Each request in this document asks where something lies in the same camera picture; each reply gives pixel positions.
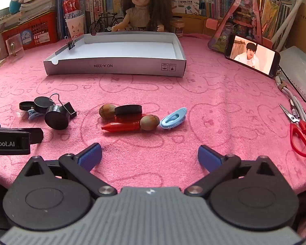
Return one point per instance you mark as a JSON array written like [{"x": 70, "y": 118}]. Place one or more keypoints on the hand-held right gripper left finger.
[{"x": 89, "y": 157}]

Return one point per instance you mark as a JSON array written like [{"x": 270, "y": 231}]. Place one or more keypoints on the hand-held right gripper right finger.
[{"x": 209, "y": 158}]

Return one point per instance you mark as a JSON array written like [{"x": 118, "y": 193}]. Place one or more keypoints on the light blue hair clip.
[
  {"x": 173, "y": 118},
  {"x": 32, "y": 114}
]

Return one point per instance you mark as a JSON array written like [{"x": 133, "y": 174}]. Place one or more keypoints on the black round cap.
[
  {"x": 56, "y": 118},
  {"x": 43, "y": 104},
  {"x": 25, "y": 106},
  {"x": 128, "y": 110}
]

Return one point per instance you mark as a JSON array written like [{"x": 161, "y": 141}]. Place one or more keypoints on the large black binder clip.
[{"x": 69, "y": 109}]

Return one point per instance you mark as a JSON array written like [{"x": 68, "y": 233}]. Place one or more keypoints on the red plastic pen cap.
[
  {"x": 128, "y": 118},
  {"x": 121, "y": 127}
]

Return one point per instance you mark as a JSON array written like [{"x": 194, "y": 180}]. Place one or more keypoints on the brown hazelnut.
[
  {"x": 106, "y": 111},
  {"x": 149, "y": 122}
]

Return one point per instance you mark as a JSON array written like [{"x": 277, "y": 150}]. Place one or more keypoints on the white cardboard box tray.
[{"x": 127, "y": 48}]

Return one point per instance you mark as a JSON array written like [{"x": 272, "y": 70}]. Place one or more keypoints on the pink printed towel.
[{"x": 219, "y": 102}]

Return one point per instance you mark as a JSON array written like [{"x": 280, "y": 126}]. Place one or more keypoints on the clear acrylic stand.
[{"x": 15, "y": 48}]

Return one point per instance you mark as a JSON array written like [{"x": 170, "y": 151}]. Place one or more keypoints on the small black binder clip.
[{"x": 72, "y": 45}]

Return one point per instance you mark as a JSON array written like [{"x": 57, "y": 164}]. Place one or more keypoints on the red plastic basket with sticker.
[{"x": 40, "y": 29}]

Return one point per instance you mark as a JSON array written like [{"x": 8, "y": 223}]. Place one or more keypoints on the black smartphone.
[{"x": 252, "y": 55}]

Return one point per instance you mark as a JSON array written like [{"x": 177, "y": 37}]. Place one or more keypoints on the white cat-print paper cup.
[{"x": 75, "y": 26}]

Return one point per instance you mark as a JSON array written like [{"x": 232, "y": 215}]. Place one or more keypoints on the white flat device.
[{"x": 299, "y": 74}]

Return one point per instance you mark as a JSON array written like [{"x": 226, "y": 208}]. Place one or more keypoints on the stack of worn books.
[{"x": 38, "y": 2}]

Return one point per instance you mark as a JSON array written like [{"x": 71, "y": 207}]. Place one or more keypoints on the small clear jar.
[{"x": 179, "y": 28}]

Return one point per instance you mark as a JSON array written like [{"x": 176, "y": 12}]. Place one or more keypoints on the black model bicycle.
[{"x": 105, "y": 20}]

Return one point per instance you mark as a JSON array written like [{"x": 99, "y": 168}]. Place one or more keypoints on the red drink can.
[{"x": 71, "y": 5}]

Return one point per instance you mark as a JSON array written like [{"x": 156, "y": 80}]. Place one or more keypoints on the cardboard desk organizer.
[{"x": 196, "y": 23}]

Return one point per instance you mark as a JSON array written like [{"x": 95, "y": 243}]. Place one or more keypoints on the pink triangular bag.
[{"x": 241, "y": 12}]

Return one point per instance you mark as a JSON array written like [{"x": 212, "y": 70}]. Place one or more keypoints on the brown-haired doll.
[{"x": 140, "y": 12}]

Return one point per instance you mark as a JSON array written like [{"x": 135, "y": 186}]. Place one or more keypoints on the upright colourful booklets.
[{"x": 272, "y": 15}]

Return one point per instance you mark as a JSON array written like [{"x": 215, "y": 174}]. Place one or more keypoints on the white colourful-print carton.
[{"x": 185, "y": 1}]

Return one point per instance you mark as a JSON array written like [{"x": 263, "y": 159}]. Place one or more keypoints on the brown cardboard box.
[{"x": 304, "y": 23}]

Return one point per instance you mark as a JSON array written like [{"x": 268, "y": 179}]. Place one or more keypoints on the white plastic pole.
[{"x": 293, "y": 7}]

